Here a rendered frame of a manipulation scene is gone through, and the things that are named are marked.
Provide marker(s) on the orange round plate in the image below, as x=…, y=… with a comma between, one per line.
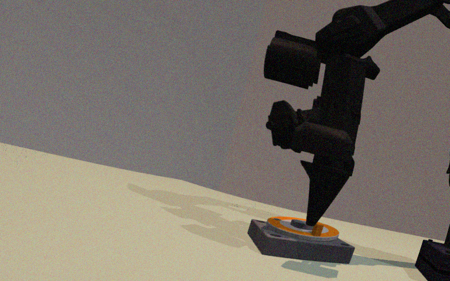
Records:
x=320, y=232

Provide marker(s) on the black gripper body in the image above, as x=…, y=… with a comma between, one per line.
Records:
x=333, y=141

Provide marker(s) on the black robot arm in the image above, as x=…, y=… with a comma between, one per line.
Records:
x=340, y=45

